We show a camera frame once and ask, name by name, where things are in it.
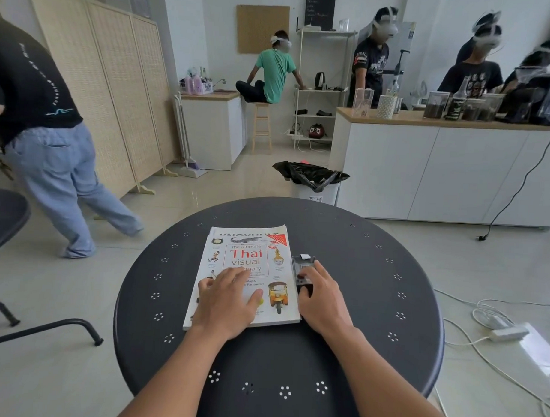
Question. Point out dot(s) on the long white counter cabinet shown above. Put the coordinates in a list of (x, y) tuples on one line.
[(393, 174)]

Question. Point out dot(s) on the pink bottles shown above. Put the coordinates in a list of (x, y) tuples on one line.
[(194, 84)]

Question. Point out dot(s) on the cork board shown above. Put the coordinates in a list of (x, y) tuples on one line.
[(262, 30)]

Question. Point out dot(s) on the person's left forearm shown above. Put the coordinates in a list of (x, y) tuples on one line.
[(179, 383)]

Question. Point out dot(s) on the small wall frame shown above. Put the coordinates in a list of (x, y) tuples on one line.
[(140, 5)]

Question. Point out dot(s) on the small glass jug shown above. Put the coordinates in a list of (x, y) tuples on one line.
[(344, 25)]

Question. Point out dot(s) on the rattan folding screen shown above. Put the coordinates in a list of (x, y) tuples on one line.
[(108, 87)]

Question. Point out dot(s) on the white metal shelf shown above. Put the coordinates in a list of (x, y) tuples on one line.
[(326, 32)]

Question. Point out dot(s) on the clear plastic pitcher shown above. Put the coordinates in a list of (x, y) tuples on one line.
[(363, 103)]

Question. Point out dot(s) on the white illustrated book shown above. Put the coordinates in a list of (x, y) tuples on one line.
[(237, 261)]

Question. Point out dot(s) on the small white fan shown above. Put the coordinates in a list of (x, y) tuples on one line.
[(419, 92)]

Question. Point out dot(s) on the dark green label bottle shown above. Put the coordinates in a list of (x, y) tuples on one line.
[(455, 106)]

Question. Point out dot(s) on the black tubular chair base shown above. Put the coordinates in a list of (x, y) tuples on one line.
[(50, 326)]

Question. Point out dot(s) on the white patterned cup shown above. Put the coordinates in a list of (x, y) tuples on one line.
[(386, 107)]

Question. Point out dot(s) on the round black metal table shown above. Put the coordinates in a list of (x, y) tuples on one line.
[(367, 286)]

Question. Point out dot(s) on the person's right hand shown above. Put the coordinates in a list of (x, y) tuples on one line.
[(325, 302)]

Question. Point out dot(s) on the white broom and dustpan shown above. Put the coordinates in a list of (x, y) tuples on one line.
[(193, 172)]

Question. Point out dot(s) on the white power adapter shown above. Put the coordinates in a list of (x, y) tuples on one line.
[(496, 323)]

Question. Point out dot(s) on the clear glass bottle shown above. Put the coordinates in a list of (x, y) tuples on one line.
[(393, 87)]

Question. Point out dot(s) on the wooden stool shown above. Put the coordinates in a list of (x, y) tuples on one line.
[(263, 105)]

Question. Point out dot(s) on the black kettle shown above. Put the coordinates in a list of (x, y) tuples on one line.
[(320, 80)]

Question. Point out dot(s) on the person's left hand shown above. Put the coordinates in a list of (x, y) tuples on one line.
[(226, 303)]

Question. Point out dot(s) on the white bin black bag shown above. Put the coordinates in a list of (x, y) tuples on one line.
[(303, 173)]

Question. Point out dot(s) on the small black device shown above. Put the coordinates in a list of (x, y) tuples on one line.
[(300, 265)]

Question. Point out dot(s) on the small white sink cabinet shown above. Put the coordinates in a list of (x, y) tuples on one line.
[(210, 132)]

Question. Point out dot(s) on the white power strip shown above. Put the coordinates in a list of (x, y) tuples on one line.
[(509, 334)]

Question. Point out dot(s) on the black coffee grinder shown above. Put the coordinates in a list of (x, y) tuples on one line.
[(524, 102)]

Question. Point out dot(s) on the person's right forearm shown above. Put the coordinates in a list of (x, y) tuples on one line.
[(385, 390)]

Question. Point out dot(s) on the black chalkboard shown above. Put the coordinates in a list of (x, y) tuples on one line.
[(320, 9)]

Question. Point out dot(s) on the round black side table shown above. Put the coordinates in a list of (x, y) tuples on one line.
[(4, 219)]

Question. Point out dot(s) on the clear jar dark contents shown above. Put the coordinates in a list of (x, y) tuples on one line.
[(436, 109), (473, 111), (491, 110)]

